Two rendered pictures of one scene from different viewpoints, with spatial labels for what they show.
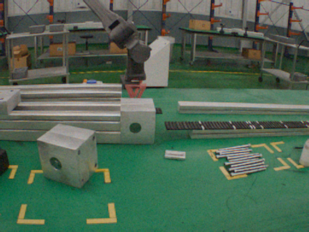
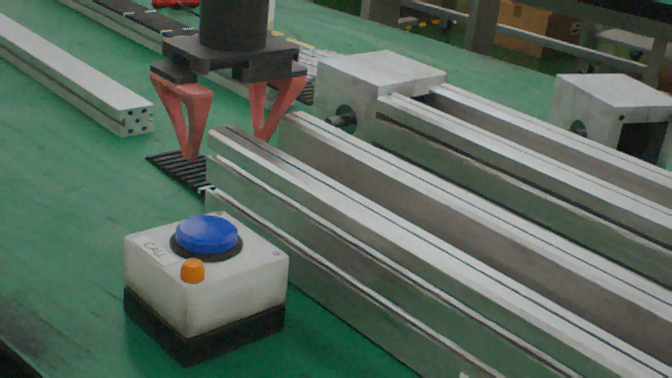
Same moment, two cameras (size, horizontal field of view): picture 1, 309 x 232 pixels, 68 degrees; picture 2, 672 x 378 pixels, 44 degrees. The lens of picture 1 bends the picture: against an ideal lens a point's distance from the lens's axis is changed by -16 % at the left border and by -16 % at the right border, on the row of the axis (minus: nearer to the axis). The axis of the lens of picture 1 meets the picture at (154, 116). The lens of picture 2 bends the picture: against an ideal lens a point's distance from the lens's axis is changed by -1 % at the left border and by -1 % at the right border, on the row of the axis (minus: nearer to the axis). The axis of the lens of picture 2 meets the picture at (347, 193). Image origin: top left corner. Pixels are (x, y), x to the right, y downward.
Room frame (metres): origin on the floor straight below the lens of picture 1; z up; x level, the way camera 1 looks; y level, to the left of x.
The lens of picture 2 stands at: (1.21, 0.68, 1.11)
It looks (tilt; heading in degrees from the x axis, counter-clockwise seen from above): 25 degrees down; 232
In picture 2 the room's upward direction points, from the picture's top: 7 degrees clockwise
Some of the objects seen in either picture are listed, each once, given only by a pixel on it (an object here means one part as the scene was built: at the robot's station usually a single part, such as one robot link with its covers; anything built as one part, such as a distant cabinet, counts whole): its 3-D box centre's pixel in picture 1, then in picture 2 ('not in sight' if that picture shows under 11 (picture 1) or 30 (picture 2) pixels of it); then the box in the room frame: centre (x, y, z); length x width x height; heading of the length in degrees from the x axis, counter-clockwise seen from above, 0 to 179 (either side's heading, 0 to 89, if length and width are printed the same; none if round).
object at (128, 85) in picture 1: (135, 89); (252, 97); (0.85, 0.07, 0.87); 0.07 x 0.07 x 0.09; 8
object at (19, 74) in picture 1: (35, 57); not in sight; (3.50, 1.78, 0.50); 1.03 x 0.55 x 1.01; 115
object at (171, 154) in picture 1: (174, 155); not in sight; (0.58, -0.06, 0.78); 0.05 x 0.03 x 0.01; 83
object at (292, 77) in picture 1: (288, 63); not in sight; (4.36, -2.39, 0.50); 1.03 x 0.55 x 1.01; 18
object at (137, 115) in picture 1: (136, 118); (369, 112); (0.70, 0.05, 0.83); 0.12 x 0.09 x 0.10; 7
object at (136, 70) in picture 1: (135, 66); (233, 21); (0.87, 0.07, 0.94); 0.10 x 0.07 x 0.07; 8
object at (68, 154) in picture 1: (71, 151); (599, 131); (0.49, 0.18, 0.83); 0.11 x 0.10 x 0.10; 166
